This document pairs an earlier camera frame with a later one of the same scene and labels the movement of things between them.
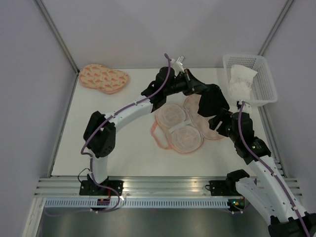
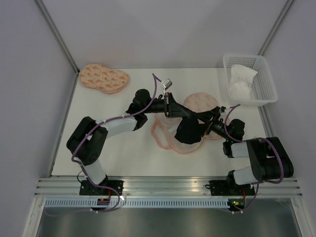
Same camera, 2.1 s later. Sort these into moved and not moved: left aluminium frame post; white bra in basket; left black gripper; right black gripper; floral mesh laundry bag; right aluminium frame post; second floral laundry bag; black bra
Moved: right black gripper; black bra; left black gripper
Not moved: left aluminium frame post; second floral laundry bag; white bra in basket; right aluminium frame post; floral mesh laundry bag
